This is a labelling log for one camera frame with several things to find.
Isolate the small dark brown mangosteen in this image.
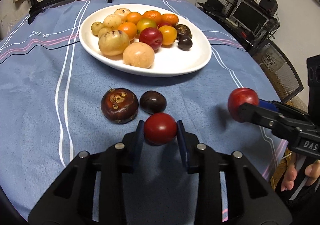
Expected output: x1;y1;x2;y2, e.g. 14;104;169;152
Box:
174;24;193;40

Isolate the person's right hand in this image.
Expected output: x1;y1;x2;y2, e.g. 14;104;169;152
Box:
281;159;320;192

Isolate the black speaker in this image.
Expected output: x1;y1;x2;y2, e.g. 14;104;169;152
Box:
259;0;278;14

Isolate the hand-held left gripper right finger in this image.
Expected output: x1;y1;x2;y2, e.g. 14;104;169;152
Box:
176;120;293;225

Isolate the black hat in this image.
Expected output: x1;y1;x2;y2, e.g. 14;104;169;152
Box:
197;0;227;14

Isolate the tan speckled round fruit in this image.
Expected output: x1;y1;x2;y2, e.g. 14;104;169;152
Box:
103;14;123;29
114;7;132;22

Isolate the blue striped tablecloth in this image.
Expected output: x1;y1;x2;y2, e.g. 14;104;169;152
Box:
0;0;288;225

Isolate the white oval plate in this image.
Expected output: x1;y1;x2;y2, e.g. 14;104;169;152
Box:
79;3;212;77

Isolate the dark purple plum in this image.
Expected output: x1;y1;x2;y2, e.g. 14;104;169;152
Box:
139;90;167;115
178;36;193;51

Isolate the large dark brown mangosteen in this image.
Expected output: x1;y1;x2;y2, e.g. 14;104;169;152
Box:
101;88;139;124

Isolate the red tomato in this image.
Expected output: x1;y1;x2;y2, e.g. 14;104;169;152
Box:
143;112;178;146

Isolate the orange tangerine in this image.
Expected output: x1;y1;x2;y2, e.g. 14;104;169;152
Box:
125;12;143;25
161;13;179;27
117;22;138;41
158;25;178;46
143;10;162;24

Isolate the pale peach-coloured round fruit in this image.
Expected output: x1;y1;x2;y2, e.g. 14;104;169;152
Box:
123;42;155;69

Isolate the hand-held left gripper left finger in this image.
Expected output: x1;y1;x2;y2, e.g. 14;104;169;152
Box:
28;120;145;225

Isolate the small yellow round fruit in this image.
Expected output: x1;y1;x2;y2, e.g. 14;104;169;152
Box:
90;21;105;36
98;27;113;38

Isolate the black computer monitor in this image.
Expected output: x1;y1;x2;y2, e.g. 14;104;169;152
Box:
231;0;270;32

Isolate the black computer desk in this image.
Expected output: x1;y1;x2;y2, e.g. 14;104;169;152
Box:
197;0;280;53

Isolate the yellow-green tangerine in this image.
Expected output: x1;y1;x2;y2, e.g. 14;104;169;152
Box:
136;18;157;33

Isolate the black mesh office chair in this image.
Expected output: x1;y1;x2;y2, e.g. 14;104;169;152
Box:
252;40;304;103

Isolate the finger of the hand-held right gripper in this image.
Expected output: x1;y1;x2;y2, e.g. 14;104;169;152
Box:
237;102;302;135
259;99;310;122

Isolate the brown cardboard box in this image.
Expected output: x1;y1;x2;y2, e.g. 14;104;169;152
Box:
270;156;290;190

